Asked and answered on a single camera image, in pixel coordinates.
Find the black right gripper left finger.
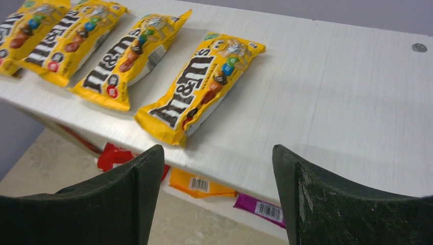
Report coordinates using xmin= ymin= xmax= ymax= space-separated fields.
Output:
xmin=1 ymin=144 xmax=164 ymax=244

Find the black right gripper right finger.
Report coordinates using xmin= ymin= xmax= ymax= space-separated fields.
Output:
xmin=272 ymin=144 xmax=432 ymax=244

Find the purple grape candy bag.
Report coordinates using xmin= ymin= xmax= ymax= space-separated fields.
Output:
xmin=233 ymin=193 xmax=286 ymax=229

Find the red mixed fruit candy bag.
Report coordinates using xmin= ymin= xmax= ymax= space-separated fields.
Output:
xmin=57 ymin=123 xmax=172 ymax=182

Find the orange mango candy bag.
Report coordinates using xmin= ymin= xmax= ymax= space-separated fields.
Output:
xmin=169 ymin=168 xmax=237 ymax=199

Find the yellow M&M bag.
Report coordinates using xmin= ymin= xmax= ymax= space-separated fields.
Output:
xmin=69 ymin=10 xmax=193 ymax=111
xmin=134 ymin=32 xmax=266 ymax=147
xmin=1 ymin=0 xmax=71 ymax=76
xmin=19 ymin=1 xmax=129 ymax=87

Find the white two-tier shelf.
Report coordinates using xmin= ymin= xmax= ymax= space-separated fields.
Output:
xmin=0 ymin=0 xmax=433 ymax=242

